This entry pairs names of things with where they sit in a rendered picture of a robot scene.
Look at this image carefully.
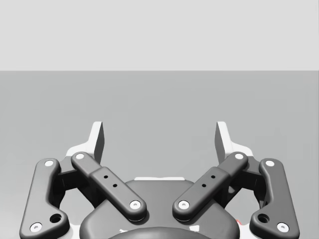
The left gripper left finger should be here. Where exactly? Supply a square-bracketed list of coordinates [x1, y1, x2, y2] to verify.
[19, 121, 148, 239]

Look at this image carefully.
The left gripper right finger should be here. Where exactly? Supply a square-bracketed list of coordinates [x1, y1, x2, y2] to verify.
[172, 121, 301, 239]

